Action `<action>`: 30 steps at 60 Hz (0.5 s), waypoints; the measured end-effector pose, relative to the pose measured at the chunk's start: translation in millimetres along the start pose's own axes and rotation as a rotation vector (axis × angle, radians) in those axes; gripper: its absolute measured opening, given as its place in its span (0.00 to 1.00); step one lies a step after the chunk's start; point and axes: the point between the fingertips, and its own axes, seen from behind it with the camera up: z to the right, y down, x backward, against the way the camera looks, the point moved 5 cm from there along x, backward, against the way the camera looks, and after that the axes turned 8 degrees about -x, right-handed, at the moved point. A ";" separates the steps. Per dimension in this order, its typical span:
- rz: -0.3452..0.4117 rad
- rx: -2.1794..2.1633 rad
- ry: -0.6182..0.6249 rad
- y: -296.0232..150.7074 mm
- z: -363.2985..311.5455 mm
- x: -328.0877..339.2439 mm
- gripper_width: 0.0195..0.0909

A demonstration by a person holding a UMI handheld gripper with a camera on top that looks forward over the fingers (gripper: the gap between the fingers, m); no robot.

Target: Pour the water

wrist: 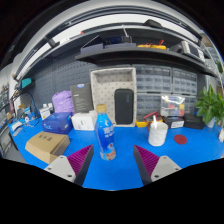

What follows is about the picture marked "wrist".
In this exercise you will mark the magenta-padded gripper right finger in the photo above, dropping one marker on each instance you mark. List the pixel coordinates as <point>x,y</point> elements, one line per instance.
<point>163,165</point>

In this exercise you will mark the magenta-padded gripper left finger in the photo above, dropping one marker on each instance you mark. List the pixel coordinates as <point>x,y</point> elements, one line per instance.
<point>61,165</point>

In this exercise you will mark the blue drink bottle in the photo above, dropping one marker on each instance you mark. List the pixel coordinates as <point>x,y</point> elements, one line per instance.
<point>105,136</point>

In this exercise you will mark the brown cardboard box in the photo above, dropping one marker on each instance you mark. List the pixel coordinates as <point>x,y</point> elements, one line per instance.
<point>46,145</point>

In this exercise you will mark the white faceted cup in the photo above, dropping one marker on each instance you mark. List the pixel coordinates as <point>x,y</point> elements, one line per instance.
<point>157,135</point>

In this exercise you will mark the flat round red coaster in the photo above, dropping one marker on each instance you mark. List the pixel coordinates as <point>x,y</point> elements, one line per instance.
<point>180,139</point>

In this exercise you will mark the blue carton box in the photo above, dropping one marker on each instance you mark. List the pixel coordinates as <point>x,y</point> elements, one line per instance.
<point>56,122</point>

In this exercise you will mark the thin grey stirring stick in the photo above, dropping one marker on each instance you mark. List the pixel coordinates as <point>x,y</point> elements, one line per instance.
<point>154,122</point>

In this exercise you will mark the black box with white label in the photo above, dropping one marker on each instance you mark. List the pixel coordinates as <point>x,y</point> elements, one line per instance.
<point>174,122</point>

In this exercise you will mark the yellow multimeter with red leads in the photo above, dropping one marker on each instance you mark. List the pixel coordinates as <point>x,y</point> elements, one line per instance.
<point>141,124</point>

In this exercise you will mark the white carton box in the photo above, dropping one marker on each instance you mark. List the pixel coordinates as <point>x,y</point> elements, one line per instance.
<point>83,121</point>

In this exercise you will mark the small white box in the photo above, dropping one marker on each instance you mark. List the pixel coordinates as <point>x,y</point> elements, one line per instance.
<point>44,113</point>

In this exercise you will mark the clear parts organizer box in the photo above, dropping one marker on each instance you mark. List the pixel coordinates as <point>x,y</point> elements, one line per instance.
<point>172,106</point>

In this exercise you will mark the purple plastic bag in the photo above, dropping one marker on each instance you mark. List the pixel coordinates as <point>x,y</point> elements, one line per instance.
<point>62,101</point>

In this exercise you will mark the grey small-parts drawer cabinet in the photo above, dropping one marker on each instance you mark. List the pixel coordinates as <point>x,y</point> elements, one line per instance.
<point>184,81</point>
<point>153,78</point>
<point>190,104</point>
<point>148,103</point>

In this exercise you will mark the dark grey flat box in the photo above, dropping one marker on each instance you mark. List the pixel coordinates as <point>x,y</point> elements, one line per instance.
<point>81,98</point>

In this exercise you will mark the black zip case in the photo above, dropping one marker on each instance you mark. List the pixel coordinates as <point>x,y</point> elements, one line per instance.
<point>124,106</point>

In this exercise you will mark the green leafy potted plant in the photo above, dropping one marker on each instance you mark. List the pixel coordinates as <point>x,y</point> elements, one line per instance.
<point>210,105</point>

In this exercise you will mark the small green plant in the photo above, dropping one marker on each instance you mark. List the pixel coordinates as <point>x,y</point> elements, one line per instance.
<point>219,66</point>

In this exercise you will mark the grey oscilloscope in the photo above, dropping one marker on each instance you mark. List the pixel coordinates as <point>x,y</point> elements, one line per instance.
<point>192,50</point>

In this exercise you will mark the yellow meter with red lead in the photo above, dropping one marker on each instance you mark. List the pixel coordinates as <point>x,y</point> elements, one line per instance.
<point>151,46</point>

